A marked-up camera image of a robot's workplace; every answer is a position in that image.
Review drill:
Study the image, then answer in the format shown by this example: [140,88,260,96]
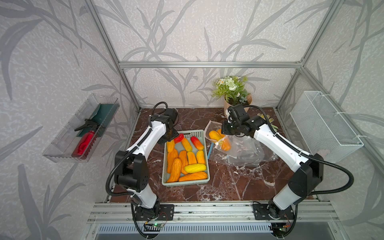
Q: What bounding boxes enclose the black pruning shears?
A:
[74,119,99,132]

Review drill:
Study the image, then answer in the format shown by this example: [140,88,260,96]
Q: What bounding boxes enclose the white wire mesh basket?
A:
[291,91,364,163]

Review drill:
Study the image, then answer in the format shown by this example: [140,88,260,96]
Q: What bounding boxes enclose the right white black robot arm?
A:
[222,116,355,212]

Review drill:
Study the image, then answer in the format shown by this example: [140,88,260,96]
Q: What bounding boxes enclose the stack of clear zip bags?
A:
[212,136,279,167]

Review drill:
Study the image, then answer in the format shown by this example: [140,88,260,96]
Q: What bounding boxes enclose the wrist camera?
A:
[150,109,178,124]
[227,104,250,124]

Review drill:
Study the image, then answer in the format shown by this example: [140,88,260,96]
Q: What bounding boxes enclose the red handled brush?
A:
[72,130,96,160]

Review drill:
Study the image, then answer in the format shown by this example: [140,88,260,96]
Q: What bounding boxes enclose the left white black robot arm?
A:
[106,115,178,209]

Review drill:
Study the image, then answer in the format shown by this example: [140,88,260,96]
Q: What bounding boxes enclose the potted artificial plant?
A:
[212,76,253,118]

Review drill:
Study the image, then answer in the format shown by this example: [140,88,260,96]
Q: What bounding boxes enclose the clear plastic wall tray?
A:
[43,94,120,163]

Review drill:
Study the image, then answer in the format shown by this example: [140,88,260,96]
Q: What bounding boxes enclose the dark green cloth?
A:
[77,104,120,138]

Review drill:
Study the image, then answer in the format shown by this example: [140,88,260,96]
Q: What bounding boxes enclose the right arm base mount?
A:
[252,201,295,221]

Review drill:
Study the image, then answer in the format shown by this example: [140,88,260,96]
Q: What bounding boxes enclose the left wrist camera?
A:
[150,109,178,124]

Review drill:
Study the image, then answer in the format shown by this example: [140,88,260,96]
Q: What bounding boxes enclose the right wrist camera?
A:
[227,104,250,124]

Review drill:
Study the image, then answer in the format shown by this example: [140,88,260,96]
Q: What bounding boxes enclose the yellow green garden gloves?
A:
[257,113,279,132]

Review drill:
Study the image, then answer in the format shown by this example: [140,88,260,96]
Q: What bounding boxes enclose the yellow orange mango small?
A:
[209,131,223,142]

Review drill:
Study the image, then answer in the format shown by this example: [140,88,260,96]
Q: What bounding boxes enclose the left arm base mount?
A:
[133,204,175,221]

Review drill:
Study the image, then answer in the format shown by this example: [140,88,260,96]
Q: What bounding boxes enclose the red mango top left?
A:
[174,134,184,144]

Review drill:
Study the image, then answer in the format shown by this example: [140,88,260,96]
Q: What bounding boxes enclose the long orange mango front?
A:
[178,172,208,182]

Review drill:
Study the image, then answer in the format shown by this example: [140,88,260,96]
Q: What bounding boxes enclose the red orange mango right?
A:
[191,136,204,151]

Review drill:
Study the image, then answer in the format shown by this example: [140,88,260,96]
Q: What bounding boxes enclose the large orange mango left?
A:
[167,158,183,183]

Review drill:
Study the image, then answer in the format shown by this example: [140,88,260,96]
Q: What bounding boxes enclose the clear zip-top bag pink zipper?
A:
[204,121,240,158]

